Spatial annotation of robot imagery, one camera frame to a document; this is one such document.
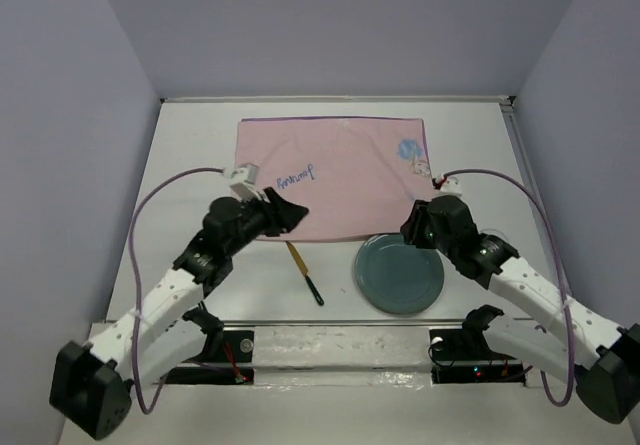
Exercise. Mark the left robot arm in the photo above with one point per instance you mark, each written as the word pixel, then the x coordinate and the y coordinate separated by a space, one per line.
pixel 94 383

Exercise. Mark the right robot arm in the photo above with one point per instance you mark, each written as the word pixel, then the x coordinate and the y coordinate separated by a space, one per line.
pixel 596 357

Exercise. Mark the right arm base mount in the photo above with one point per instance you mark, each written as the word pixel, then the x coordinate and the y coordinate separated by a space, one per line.
pixel 461 355

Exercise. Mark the pink cloth placemat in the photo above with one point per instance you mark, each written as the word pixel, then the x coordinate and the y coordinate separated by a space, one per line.
pixel 358 176

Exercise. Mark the teal round plate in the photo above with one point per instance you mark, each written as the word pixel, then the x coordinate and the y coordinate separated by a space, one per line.
pixel 397 278

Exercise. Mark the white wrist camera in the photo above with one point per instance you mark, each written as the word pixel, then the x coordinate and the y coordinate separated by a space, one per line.
pixel 242 182
pixel 447 186

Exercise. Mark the clear plastic cup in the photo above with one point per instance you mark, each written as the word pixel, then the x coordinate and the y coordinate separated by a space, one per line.
pixel 493 240

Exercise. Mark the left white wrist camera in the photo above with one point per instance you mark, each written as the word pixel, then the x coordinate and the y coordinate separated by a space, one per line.
pixel 242 182

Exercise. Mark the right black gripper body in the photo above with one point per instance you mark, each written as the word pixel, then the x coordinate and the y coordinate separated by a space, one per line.
pixel 435 240

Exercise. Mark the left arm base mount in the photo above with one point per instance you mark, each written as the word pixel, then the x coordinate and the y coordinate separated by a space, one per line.
pixel 223 356

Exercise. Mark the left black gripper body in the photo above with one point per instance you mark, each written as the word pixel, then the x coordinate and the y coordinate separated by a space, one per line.
pixel 255 220

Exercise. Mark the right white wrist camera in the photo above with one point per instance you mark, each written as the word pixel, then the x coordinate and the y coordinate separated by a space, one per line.
pixel 447 186

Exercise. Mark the gold knife black handle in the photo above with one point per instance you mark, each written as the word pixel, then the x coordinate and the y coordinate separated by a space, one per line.
pixel 301 265

